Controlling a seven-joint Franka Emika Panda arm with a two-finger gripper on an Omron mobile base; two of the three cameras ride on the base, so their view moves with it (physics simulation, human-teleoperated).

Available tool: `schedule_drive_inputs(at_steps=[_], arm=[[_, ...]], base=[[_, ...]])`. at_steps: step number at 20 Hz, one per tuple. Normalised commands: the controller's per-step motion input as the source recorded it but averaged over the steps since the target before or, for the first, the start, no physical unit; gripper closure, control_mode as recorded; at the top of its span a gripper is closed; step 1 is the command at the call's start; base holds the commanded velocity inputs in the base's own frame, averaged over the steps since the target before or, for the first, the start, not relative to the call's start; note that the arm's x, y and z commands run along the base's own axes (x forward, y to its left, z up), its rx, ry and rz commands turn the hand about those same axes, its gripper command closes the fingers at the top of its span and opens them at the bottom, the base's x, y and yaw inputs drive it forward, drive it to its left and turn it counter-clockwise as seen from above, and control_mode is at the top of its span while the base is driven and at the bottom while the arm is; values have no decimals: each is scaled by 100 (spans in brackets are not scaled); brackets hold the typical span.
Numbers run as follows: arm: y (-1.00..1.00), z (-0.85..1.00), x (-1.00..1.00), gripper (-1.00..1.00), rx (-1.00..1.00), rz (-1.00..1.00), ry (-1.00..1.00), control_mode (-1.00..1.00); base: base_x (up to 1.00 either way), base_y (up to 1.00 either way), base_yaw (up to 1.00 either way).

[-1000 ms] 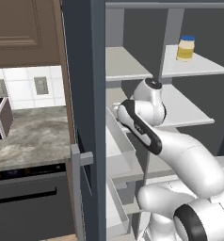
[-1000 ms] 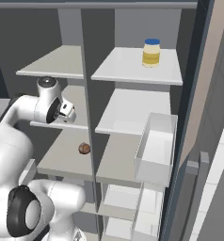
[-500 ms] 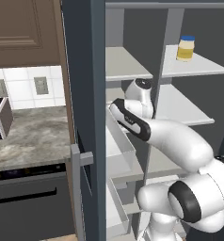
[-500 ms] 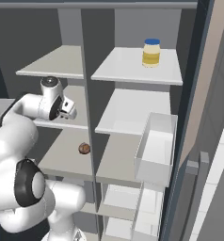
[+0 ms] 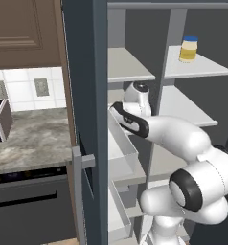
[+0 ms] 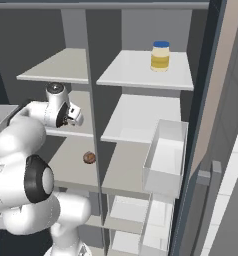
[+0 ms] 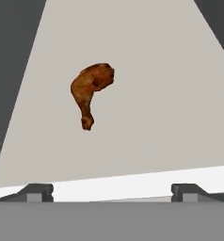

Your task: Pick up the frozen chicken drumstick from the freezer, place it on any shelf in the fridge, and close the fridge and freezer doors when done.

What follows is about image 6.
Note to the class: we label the white fridge shelf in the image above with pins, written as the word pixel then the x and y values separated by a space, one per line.
pixel 141 116
pixel 137 71

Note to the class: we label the white fridge drawer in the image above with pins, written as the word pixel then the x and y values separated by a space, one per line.
pixel 126 243
pixel 127 210

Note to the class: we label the grey fridge shelf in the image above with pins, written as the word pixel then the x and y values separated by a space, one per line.
pixel 127 170

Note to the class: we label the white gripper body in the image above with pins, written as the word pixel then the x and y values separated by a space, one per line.
pixel 77 116

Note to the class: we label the narrow white door bin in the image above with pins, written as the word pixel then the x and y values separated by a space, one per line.
pixel 159 226

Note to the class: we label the yellow jar with blue lid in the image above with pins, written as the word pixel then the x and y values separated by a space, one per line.
pixel 160 60

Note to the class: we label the grey fridge freezer cabinet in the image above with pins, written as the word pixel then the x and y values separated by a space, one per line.
pixel 104 30

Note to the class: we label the brown frozen chicken drumstick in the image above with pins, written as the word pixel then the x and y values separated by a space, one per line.
pixel 89 157

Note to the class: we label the grey fridge door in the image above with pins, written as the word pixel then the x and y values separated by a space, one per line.
pixel 211 100

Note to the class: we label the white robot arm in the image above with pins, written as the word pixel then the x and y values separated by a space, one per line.
pixel 21 173

